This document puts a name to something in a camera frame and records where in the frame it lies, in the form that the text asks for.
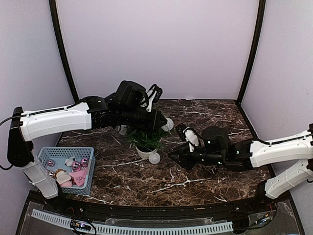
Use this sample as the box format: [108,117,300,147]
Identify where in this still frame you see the light blue plastic basket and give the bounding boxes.
[39,147,95,195]

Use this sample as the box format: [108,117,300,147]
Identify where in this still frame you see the white perforated cable tray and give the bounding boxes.
[31,209,234,235]

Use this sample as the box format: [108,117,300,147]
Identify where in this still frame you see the white ball string lights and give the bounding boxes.
[117,117,174,165]

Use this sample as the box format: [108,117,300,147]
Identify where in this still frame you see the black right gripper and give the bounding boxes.
[168,141,226,170]

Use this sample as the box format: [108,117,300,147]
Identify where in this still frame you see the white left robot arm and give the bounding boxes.
[6,80,167,213]

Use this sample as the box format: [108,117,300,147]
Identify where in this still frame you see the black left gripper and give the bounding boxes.
[118,107,167,132]

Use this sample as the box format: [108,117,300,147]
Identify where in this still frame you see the small green christmas tree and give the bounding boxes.
[126,127,170,160]

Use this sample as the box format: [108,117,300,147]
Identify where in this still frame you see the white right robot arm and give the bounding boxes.
[168,123,313,212]

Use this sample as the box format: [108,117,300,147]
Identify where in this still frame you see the pink bauble ornaments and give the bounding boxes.
[42,157,91,188]

